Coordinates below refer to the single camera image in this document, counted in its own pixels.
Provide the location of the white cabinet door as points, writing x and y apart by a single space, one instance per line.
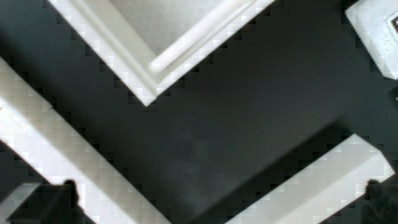
373 19

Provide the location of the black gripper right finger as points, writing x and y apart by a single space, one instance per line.
373 209

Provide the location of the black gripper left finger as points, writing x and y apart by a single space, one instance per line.
43 204

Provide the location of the white cabinet body box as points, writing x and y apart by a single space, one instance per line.
155 35

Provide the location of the white U-shaped fence frame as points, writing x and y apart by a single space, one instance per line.
308 198

